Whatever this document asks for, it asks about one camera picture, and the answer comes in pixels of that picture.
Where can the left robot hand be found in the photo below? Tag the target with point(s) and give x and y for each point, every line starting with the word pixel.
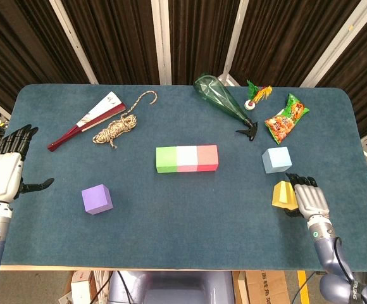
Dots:
pixel 1 177

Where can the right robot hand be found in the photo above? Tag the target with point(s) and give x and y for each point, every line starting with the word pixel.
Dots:
pixel 311 199

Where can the yellow foam cube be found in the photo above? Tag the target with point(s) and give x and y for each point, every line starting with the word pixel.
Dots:
pixel 280 194

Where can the purple foam cube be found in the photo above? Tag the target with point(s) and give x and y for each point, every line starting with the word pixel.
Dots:
pixel 96 199

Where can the red foam cube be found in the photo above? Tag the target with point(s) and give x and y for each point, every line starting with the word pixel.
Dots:
pixel 207 156

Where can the pink foam cube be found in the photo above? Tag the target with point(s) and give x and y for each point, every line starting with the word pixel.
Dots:
pixel 187 156

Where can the green foam cube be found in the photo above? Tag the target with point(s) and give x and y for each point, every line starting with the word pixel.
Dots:
pixel 167 158

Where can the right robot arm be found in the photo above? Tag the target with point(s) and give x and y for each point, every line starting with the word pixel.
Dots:
pixel 326 250

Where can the light blue foam cube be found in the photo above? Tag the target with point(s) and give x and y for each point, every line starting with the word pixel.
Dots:
pixel 276 160

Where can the orange green snack bag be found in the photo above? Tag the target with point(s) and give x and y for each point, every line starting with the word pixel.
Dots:
pixel 281 123

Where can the brown cardboard box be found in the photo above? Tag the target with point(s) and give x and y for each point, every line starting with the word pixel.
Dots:
pixel 265 288

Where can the feather shuttlecock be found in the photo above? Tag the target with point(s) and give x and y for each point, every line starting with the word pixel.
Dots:
pixel 250 105

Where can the red and white folding fan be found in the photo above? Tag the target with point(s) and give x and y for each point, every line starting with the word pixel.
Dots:
pixel 104 106

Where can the blue felt table cover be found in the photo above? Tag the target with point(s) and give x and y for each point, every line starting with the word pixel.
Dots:
pixel 183 221

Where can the white and red carton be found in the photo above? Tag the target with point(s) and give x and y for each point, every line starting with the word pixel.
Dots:
pixel 80 286

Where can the green plastic spray bottle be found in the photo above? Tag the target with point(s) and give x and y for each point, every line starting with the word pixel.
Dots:
pixel 218 95

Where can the grey robot torso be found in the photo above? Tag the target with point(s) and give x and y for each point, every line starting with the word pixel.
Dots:
pixel 171 288

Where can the dark brown curtain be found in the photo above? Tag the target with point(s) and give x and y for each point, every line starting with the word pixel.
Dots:
pixel 123 41

